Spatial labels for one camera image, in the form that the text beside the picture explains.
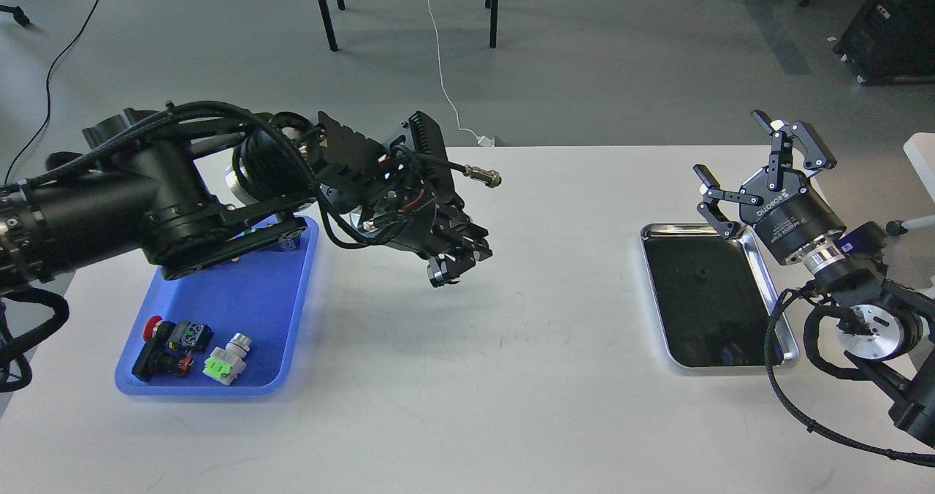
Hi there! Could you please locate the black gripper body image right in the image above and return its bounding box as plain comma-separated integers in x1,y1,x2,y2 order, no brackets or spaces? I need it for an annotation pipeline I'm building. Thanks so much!
739,169,846,265

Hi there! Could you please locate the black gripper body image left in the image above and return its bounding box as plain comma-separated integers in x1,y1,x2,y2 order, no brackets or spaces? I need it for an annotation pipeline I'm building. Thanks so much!
362,199,468,258

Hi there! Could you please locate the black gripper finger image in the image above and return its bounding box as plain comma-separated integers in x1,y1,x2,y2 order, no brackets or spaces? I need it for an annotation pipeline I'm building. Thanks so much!
427,252,476,287
435,220,493,263
751,109,837,192
692,164,763,240

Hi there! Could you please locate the black robot arm image left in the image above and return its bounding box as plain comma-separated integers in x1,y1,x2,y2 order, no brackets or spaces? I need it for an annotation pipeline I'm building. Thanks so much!
2,101,502,393

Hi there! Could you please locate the silver metal tray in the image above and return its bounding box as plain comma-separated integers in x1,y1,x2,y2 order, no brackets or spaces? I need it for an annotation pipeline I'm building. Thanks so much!
640,222,799,375

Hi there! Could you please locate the blue plastic tray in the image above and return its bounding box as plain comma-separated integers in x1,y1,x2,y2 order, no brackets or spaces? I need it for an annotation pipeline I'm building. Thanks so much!
114,218,318,397

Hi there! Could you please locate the black equipment case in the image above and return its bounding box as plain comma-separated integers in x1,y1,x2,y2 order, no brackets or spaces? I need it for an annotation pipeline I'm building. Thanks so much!
833,0,934,86

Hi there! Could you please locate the green white push button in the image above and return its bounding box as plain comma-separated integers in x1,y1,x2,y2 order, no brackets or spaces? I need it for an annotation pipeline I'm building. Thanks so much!
202,332,253,385

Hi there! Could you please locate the red emergency stop button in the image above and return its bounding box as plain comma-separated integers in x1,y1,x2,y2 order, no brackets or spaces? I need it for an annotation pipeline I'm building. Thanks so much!
131,315,214,383

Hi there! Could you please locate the white cable on floor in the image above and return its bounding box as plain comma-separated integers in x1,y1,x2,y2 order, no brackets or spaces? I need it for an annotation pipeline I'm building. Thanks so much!
421,0,495,147

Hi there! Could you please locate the green push button switch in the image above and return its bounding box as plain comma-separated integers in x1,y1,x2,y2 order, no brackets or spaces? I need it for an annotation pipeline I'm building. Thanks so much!
275,235,301,252

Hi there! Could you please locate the black cable on floor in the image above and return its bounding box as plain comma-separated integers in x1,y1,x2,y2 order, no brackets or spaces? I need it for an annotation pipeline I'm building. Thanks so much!
0,0,170,188

